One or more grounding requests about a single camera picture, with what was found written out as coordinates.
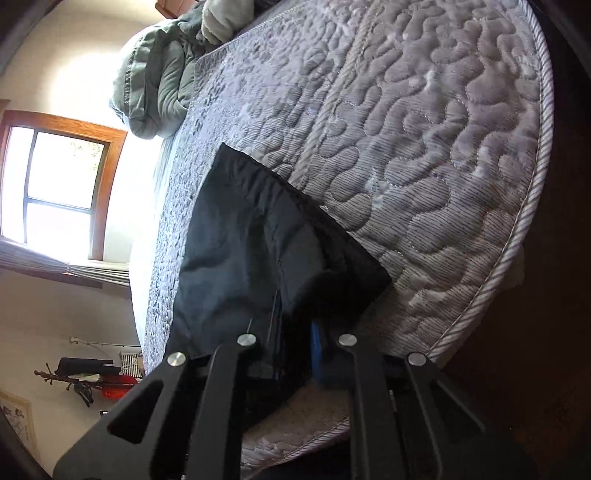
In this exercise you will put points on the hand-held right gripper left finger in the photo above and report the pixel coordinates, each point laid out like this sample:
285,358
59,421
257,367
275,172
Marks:
233,369

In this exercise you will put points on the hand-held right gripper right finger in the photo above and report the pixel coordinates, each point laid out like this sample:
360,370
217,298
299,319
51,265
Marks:
323,355

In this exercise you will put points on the black pants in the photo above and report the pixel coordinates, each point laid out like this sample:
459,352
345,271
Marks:
240,240

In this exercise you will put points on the striped cloth item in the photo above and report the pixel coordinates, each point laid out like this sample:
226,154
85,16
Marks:
131,364

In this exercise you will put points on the red bag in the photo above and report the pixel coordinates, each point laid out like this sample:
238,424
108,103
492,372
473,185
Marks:
117,387

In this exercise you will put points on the black hanging garment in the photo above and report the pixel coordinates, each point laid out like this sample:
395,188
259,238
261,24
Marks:
85,366

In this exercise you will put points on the wooden coat rack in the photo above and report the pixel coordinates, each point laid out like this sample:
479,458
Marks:
51,376

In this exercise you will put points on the white window blinds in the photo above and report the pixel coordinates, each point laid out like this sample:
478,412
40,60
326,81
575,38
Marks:
69,270

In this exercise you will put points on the grey quilted mattress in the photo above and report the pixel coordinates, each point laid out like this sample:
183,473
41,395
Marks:
392,138

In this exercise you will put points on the wooden framed window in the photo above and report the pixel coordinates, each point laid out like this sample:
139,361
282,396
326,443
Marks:
60,184

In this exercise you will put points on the green comforter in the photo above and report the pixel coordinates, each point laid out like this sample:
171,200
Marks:
157,87

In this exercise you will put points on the cream fleece blanket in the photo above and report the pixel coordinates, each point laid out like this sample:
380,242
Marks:
226,21

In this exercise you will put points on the white wall rod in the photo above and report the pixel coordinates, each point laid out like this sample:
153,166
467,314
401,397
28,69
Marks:
106,343

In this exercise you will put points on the framed wall poster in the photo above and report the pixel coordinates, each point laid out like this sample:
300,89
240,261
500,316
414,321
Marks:
16,420

